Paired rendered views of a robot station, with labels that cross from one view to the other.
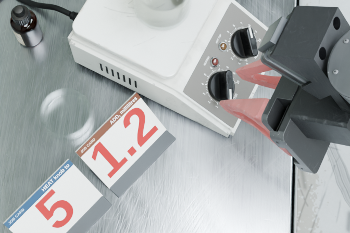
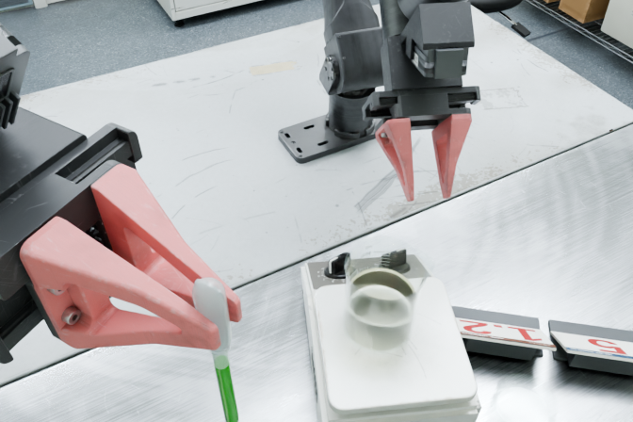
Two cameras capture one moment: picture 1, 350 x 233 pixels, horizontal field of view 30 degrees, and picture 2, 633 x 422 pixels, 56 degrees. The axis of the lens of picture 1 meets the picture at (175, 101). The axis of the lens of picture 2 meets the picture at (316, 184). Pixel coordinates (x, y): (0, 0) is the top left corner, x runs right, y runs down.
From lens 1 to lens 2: 0.58 m
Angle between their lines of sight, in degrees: 57
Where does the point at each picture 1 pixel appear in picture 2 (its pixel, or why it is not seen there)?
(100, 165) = (538, 335)
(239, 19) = (322, 281)
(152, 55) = (434, 302)
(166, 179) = (488, 295)
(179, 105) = not seen: hidden behind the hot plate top
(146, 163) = (493, 315)
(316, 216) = (418, 193)
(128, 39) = (438, 332)
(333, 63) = not seen: outside the picture
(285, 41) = (460, 35)
